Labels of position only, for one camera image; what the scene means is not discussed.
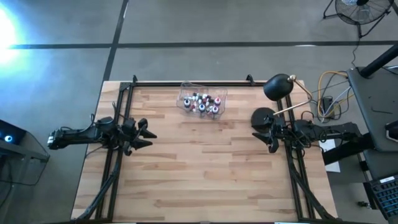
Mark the black floor fan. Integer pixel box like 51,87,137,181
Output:
322,0,394,39

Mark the clear plastic container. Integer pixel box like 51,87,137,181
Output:
175,80,228,121

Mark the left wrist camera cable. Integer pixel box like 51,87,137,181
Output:
88,101,124,125

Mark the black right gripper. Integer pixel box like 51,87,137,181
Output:
252,114,292,154

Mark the black box blue light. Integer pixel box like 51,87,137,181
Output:
0,119,28,146

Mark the black power strip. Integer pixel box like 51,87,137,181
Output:
322,96,334,119

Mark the black desk leg bar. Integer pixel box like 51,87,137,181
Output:
322,136,376,166

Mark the dark grey desk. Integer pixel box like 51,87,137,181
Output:
346,66,398,152

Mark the yellow cable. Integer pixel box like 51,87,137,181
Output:
317,70,355,118

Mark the black white desk device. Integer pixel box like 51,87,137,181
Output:
384,120,398,143

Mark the black metal pole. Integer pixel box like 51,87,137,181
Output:
359,42,398,78

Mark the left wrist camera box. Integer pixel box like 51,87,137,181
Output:
123,117,137,130

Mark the black aluminium rig frame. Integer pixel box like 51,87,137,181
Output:
70,80,340,223

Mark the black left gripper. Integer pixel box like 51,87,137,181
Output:
121,118,157,156

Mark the white paper sheet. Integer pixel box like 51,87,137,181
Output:
318,138,341,174

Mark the backlit keyboard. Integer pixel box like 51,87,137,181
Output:
363,174,398,221

